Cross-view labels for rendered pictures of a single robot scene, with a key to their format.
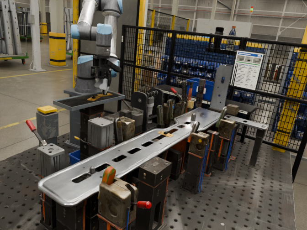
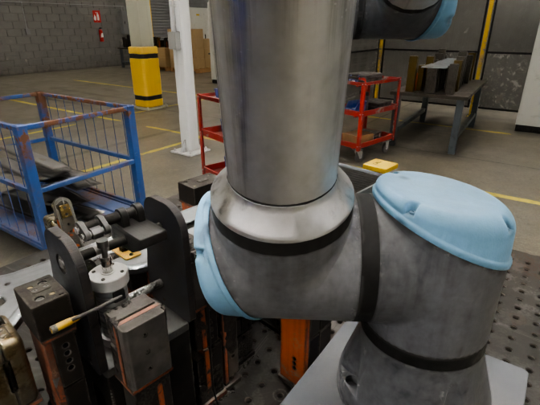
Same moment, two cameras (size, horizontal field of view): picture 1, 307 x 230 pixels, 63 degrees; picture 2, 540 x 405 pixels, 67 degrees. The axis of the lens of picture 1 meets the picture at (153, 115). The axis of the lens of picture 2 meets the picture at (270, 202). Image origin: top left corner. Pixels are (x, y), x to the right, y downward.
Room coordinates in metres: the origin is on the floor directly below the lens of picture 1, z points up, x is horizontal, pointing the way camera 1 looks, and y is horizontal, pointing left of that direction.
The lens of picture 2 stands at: (1.98, 0.38, 1.46)
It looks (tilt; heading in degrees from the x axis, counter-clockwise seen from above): 23 degrees down; 191
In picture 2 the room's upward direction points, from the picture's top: straight up
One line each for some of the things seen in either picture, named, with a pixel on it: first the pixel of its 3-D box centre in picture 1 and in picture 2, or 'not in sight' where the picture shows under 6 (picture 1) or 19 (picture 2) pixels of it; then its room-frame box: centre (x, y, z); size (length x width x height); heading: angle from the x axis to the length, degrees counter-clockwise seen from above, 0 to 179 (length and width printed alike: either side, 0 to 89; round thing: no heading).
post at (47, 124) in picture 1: (48, 156); not in sight; (1.04, 0.47, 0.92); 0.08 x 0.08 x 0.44; 57
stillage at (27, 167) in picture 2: not in sight; (45, 169); (-0.54, -1.78, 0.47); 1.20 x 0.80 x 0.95; 67
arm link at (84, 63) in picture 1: (87, 65); (426, 254); (1.64, 0.46, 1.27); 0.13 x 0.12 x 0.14; 97
